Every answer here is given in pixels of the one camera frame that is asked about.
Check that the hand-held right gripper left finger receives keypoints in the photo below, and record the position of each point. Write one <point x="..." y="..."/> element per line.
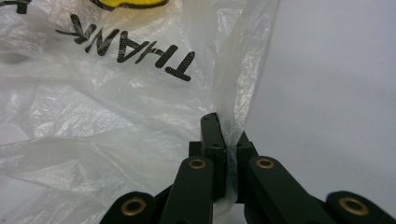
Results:
<point x="213" y="137"/>

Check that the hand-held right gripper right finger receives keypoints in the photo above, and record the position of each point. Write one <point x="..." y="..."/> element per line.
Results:
<point x="244" y="149"/>

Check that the clear smiley-print plastic bag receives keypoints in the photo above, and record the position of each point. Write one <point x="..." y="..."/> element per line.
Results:
<point x="109" y="102"/>

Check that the white table board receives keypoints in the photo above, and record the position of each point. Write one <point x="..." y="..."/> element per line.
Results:
<point x="327" y="93"/>

